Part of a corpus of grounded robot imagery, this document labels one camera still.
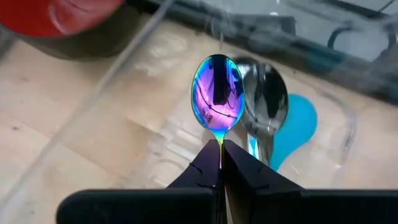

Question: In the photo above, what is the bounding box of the small purple gold spoon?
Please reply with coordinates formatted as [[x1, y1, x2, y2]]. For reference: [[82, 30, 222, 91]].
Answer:
[[190, 54, 246, 170]]

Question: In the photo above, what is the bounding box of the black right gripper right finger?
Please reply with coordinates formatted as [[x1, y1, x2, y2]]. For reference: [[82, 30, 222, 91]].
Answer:
[[223, 139, 398, 224]]

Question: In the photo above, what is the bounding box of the clear plastic bin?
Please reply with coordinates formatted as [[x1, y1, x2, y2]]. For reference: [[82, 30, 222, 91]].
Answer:
[[0, 0, 398, 224]]

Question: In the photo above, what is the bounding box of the red bowl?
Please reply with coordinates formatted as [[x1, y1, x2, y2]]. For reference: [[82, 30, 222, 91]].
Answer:
[[0, 0, 141, 60]]

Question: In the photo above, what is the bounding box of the black coiled cable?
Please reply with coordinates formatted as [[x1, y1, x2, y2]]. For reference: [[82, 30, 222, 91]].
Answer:
[[326, 26, 356, 50]]

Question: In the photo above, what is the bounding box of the dark grey metal spoon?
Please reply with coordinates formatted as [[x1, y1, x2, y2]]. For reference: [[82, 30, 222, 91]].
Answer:
[[232, 55, 290, 167]]

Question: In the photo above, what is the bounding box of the teal plastic spoon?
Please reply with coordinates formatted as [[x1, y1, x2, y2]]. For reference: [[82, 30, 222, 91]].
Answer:
[[248, 93, 319, 172]]

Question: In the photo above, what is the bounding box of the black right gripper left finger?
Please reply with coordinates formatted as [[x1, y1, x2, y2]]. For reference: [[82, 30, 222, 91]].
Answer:
[[55, 139, 223, 224]]

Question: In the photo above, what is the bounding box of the black aluminium table frame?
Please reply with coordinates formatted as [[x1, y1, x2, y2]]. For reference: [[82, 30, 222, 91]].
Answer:
[[127, 0, 398, 105]]

